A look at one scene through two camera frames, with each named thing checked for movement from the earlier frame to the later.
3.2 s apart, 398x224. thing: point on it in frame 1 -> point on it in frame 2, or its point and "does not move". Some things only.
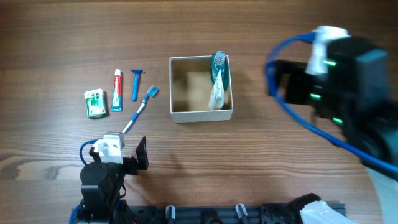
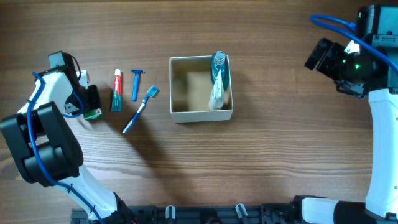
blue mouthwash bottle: [219, 63] does not move
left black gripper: [130, 162] -> [94, 101]
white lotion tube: [216, 100] does not move
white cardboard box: [191, 87] does not move
